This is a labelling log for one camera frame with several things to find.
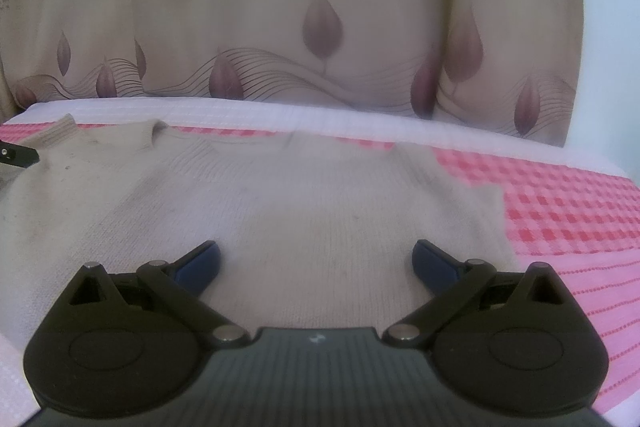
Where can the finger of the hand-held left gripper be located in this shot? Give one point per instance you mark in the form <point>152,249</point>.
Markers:
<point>17,157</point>

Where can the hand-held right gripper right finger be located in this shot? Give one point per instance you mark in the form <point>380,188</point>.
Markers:
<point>435,264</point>

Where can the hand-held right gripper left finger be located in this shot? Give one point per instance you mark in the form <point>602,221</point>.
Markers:
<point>197,264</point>

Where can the beige knit sweater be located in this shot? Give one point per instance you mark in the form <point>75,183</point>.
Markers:
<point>280,207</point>

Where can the pink checked bedsheet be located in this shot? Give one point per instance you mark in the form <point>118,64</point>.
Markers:
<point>575,217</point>

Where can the beige leaf print curtain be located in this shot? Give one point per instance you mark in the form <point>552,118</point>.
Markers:
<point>250,7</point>

